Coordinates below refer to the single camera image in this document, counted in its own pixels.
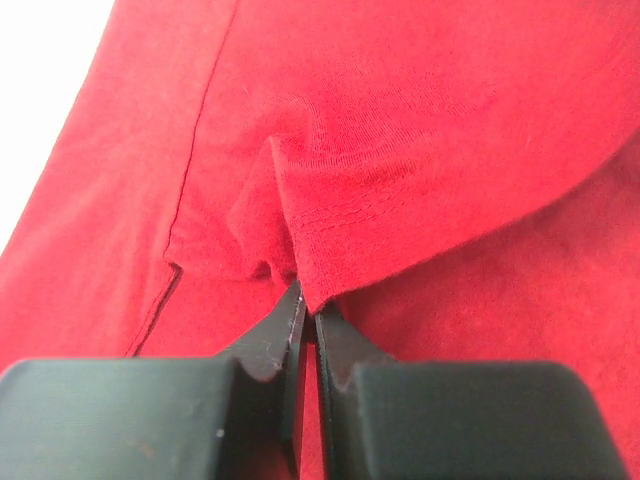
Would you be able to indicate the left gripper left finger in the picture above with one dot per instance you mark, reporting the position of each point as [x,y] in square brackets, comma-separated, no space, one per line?
[234,415]

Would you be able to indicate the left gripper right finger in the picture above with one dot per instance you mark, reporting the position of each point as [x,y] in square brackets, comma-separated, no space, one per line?
[387,419]

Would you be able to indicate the red t shirt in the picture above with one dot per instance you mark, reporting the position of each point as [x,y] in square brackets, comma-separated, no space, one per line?
[460,177]

